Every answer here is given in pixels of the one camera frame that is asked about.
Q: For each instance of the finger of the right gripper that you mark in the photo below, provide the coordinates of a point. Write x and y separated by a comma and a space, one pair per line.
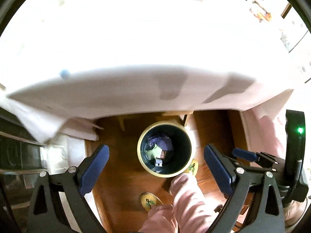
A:
253, 156

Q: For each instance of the purple plastic bag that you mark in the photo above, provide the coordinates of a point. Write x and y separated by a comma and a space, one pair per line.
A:
163, 142

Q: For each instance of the left yellow slipper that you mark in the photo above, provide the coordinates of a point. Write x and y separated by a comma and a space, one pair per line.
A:
149, 200

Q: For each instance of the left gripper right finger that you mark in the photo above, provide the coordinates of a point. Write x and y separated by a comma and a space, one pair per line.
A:
265, 213

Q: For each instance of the strawberry milk carton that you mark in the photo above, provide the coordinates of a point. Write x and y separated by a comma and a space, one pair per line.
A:
163, 155

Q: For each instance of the cartoon printed tablecloth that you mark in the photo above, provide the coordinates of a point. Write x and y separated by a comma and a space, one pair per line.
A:
72, 59

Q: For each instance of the pink bed sheet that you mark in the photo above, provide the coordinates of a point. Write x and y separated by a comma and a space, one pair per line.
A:
264, 126

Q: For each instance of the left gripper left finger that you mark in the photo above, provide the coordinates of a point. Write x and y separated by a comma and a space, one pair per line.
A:
46, 213

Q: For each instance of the white blue carton box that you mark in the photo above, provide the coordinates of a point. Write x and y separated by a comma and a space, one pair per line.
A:
158, 162

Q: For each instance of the rolled floral quilt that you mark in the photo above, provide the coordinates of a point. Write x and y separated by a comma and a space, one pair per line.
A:
258, 9

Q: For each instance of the yellow rimmed trash bin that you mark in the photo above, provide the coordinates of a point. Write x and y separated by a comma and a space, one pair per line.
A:
177, 160

